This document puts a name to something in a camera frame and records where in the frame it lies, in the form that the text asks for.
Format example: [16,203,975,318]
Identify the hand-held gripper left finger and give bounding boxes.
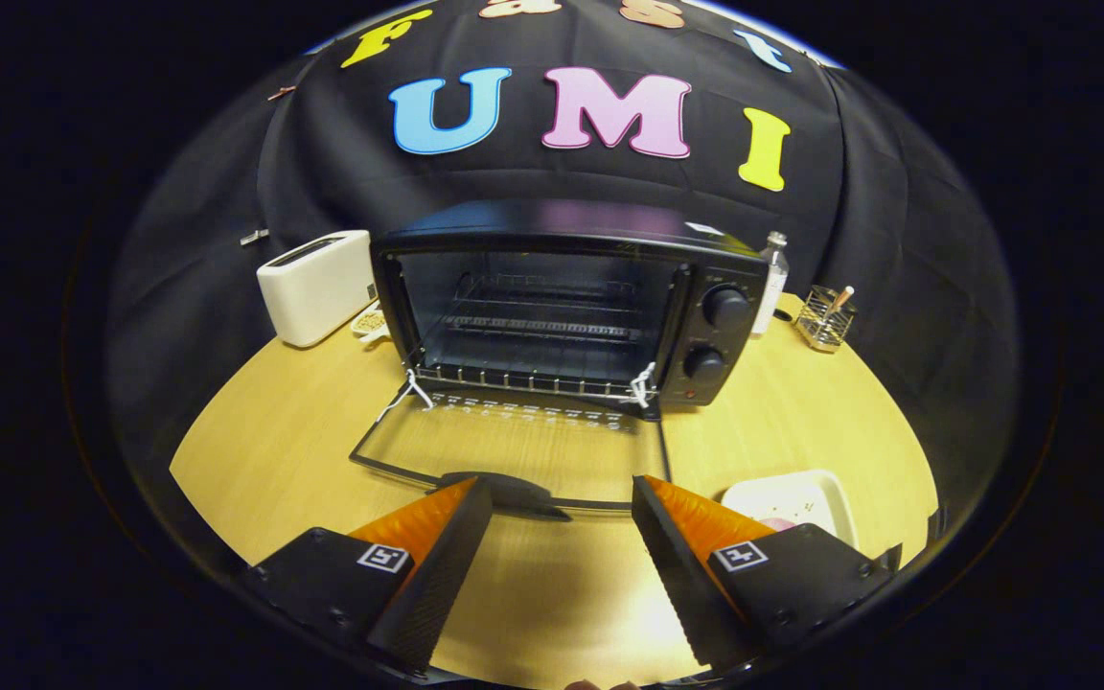
[243,476,495,677]

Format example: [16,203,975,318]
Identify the black toaster oven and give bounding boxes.
[349,198,771,523]

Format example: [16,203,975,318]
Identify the cream square plate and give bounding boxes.
[720,470,860,549]

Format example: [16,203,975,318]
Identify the white bread toaster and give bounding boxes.
[256,230,379,348]

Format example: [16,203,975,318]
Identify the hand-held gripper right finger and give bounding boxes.
[631,474,903,672]

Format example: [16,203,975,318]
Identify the clear plastic bottle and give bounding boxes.
[751,231,790,336]

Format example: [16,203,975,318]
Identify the metal wire holder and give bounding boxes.
[793,285,858,354]

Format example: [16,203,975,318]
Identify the small white dish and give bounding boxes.
[351,302,390,343]

